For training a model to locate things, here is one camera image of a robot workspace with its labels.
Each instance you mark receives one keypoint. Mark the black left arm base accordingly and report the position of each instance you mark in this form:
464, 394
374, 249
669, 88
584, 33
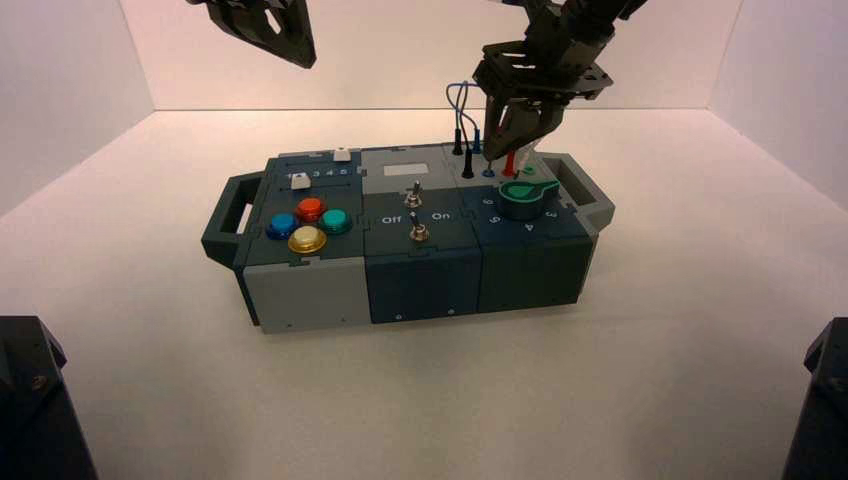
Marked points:
33, 411

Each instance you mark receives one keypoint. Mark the red round push button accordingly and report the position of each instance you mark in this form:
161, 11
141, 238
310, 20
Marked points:
310, 208

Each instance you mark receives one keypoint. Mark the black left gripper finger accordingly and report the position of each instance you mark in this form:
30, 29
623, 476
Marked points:
238, 16
297, 26

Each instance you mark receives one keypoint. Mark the white slider knob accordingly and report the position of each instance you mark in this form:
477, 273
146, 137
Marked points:
342, 155
301, 181

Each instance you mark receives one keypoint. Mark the blue round push button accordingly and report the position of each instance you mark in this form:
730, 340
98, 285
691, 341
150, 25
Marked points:
283, 224

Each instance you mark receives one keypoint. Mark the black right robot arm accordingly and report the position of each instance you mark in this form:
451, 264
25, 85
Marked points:
609, 8

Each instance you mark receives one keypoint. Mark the white rectangular display window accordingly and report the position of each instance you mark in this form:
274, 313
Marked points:
405, 169

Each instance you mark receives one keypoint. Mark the yellow round push button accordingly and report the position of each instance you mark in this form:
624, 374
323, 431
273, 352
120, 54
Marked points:
307, 238

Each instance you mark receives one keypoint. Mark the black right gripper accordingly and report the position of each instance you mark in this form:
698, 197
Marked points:
550, 69

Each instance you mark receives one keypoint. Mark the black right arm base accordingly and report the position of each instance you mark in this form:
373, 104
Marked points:
821, 424

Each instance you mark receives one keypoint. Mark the green round push button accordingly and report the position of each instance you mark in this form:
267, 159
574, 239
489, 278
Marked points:
335, 220

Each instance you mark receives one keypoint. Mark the metal toggle switch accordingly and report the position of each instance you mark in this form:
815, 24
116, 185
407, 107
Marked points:
418, 233
413, 197

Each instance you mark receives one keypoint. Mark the green rotary knob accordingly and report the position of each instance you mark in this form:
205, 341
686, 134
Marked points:
520, 206

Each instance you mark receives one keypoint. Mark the grey and teal control box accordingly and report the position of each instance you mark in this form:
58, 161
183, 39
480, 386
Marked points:
417, 278

